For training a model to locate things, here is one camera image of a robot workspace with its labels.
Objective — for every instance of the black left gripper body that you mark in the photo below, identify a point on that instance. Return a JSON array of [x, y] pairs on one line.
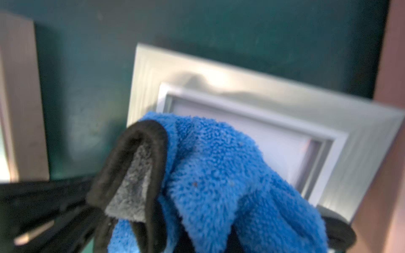
[[47, 217]]

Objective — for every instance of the blue black-edged cloth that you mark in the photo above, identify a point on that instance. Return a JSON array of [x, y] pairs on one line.
[[176, 184]]

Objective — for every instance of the grey-green picture frame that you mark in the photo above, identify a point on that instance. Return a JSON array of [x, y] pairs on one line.
[[328, 145]]

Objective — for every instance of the pink picture frame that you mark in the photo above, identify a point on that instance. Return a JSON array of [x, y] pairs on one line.
[[23, 141], [380, 220]]

